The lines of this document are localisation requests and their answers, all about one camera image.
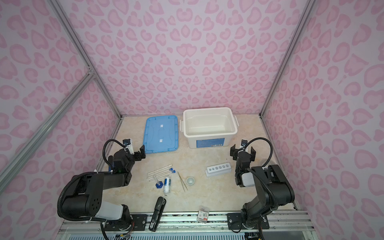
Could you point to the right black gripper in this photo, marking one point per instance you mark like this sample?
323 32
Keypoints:
243 153

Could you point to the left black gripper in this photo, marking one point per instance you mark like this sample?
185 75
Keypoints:
135 154

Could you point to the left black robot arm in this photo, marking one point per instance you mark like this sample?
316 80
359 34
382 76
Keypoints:
82 198

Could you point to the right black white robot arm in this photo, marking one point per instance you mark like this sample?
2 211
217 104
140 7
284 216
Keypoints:
273 190

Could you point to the blue plastic bin lid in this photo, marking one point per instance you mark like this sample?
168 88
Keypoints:
161 134

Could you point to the clear round petri dish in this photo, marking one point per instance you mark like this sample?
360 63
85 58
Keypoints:
265 163

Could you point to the white test tube rack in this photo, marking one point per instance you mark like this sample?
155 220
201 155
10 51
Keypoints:
219 169

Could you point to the blue base glass funnel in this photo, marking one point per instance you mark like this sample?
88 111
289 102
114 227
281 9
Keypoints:
159 182

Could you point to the white blue small bottle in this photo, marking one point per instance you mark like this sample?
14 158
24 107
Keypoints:
167 185

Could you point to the white plastic storage bin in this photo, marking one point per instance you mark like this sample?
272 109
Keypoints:
210 127

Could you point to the metal tweezers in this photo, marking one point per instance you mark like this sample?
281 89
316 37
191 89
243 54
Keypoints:
183 183

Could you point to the black stapler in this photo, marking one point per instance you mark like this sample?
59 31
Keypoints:
157 214

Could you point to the small white ceramic bowl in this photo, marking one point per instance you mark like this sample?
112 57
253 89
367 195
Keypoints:
190 181

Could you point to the clear box red label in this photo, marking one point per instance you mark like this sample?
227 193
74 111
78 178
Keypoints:
203 214

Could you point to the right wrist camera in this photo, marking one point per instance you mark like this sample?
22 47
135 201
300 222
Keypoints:
244 145

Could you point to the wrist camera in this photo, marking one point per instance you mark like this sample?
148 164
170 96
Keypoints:
128 146
244 145

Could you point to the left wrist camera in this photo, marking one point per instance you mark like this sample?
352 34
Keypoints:
128 146

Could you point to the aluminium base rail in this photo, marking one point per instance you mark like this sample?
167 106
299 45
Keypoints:
282 225

